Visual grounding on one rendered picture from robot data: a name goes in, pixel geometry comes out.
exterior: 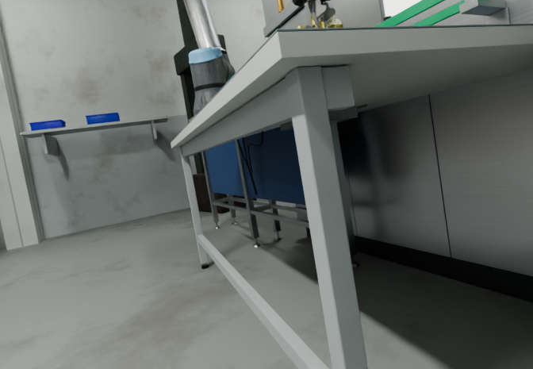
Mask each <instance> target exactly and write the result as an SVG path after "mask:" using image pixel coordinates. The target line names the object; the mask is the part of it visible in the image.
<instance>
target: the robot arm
mask: <svg viewBox="0 0 533 369"><path fill-rule="evenodd" d="M183 1H184V3H185V7H186V11H187V13H188V16H189V19H190V23H191V25H192V29H193V31H194V35H195V38H196V41H197V45H198V47H199V49H196V50H193V51H192V52H190V53H189V64H190V70H191V74H192V79H193V83H194V91H195V101H194V116H195V115H196V114H198V113H199V112H200V110H201V109H202V108H203V107H204V106H205V105H206V104H207V103H208V102H209V101H210V100H211V99H212V98H213V96H214V95H215V94H216V93H217V92H218V91H219V90H220V89H221V88H222V87H223V86H224V85H225V83H226V82H227V81H228V80H229V79H230V78H231V77H232V76H233V75H234V74H235V69H234V67H233V66H232V65H231V64H230V61H229V58H228V53H227V52H226V50H224V49H223V48H222V47H221V46H220V41H219V38H218V35H217V31H216V29H215V26H214V23H213V19H212V16H211V13H210V11H209V6H208V3H207V1H206V0H183ZM326 1H330V0H308V4H309V9H310V13H311V14H312V17H313V20H314V22H315V24H316V26H317V27H318V28H319V27H320V22H319V17H320V21H323V22H324V27H325V28H327V21H328V20H329V19H330V18H331V17H333V16H334V15H335V13H336V11H335V9H331V8H329V6H328V3H327V2H326ZM292 2H293V4H294V5H296V6H300V7H302V6H303V5H304V3H305V2H306V0H292Z"/></svg>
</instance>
